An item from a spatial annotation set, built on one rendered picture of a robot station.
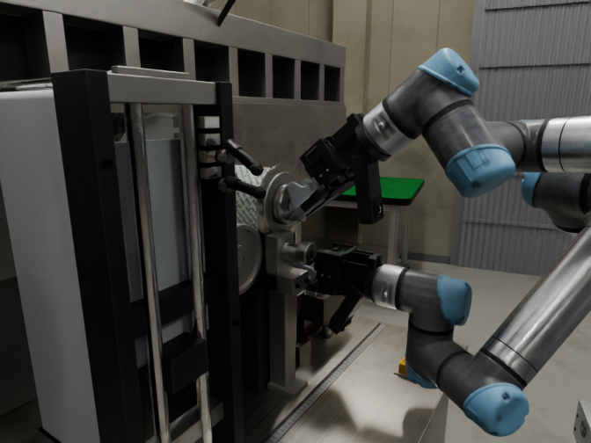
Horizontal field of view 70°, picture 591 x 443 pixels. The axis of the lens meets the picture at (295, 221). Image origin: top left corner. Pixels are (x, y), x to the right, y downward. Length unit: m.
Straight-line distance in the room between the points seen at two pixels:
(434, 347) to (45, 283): 0.59
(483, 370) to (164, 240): 0.47
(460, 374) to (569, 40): 3.71
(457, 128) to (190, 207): 0.34
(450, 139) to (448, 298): 0.26
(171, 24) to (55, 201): 0.56
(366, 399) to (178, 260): 0.50
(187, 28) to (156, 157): 0.67
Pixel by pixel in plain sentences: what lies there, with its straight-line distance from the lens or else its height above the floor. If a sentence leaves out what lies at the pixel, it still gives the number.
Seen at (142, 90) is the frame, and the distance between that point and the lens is 0.40.
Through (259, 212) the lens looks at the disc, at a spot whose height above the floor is 1.25.
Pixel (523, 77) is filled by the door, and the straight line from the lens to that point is 4.16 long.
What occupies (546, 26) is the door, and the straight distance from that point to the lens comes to 4.21.
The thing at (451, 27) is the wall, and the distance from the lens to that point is 4.24.
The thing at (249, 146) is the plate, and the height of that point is 1.32.
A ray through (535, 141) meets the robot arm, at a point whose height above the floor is 1.37.
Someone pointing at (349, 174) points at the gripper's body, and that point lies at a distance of 0.67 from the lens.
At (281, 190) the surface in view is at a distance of 0.74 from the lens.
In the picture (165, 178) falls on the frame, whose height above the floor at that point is 1.34.
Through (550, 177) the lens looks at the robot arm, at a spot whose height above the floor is 1.30.
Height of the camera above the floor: 1.41
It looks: 14 degrees down
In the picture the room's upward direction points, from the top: straight up
